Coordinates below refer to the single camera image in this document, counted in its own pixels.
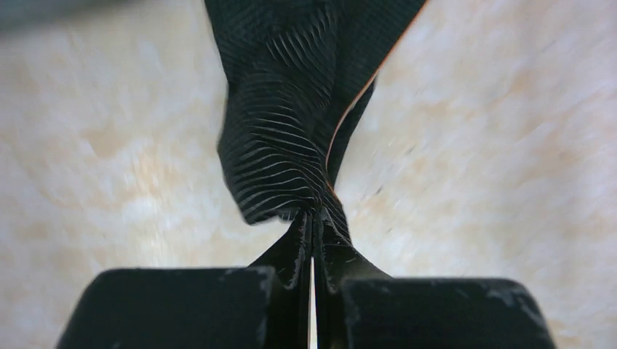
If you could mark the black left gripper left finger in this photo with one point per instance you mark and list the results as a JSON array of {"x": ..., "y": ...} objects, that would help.
[{"x": 262, "y": 305}]

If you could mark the black striped garment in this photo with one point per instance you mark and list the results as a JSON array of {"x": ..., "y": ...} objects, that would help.
[{"x": 300, "y": 75}]

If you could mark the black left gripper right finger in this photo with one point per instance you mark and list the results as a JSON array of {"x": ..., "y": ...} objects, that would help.
[{"x": 360, "y": 306}]

